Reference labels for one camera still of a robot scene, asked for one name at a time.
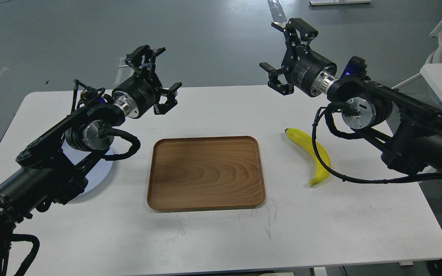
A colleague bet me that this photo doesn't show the brown wooden tray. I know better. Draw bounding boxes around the brown wooden tray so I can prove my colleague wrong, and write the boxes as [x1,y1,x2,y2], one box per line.
[146,136,266,212]

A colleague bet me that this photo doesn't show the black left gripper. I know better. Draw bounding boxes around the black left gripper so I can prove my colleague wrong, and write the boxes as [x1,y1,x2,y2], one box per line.
[112,45,183,118]

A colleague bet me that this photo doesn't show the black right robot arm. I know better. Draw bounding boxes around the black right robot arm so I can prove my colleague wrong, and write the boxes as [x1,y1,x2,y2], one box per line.
[260,18,442,184]

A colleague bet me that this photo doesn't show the yellow banana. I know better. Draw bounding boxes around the yellow banana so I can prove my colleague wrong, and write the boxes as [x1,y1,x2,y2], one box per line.
[284,128,332,187]

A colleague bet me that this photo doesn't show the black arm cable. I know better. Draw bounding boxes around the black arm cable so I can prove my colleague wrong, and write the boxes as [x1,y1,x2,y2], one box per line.
[312,103,442,184]
[98,128,141,161]

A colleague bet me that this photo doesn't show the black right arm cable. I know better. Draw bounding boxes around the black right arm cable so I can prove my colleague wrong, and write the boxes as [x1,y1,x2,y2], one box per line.
[312,103,442,184]

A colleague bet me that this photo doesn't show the light blue plate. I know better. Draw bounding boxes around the light blue plate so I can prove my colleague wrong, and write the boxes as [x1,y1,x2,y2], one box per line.
[63,141,113,202]

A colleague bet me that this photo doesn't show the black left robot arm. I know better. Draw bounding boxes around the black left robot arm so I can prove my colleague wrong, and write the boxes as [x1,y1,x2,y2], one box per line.
[0,45,182,276]

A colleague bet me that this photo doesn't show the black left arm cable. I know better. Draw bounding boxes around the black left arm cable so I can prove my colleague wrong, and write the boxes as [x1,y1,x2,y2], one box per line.
[98,128,141,161]

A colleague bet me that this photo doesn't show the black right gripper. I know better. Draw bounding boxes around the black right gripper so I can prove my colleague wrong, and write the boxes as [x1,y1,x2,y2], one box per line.
[259,18,338,97]

